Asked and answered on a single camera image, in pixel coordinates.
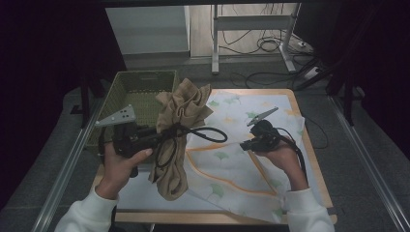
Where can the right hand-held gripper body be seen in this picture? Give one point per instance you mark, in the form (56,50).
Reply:
(266,133)

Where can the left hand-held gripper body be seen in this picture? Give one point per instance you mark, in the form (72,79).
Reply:
(127,138)

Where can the white leaf-print cloth orange trim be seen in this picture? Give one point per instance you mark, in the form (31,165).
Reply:
(232,167)

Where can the tan cloth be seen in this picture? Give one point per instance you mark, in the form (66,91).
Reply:
(183,106)

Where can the green woven basket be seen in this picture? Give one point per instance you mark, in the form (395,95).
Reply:
(141,93)

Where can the person's left hand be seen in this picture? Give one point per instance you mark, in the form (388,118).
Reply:
(119,170)

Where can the person's right hand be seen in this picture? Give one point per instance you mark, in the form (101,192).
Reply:
(285,161)

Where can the black stand leg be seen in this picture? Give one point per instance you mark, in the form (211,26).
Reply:
(85,103)
(348,96)

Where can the white power strip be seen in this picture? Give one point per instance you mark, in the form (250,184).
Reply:
(311,72)

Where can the white cabinet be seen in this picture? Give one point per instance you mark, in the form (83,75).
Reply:
(148,30)

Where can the metal floor rail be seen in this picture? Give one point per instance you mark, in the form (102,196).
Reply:
(64,174)
(367,161)

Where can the white metal desk frame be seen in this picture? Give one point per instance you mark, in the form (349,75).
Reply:
(251,22)

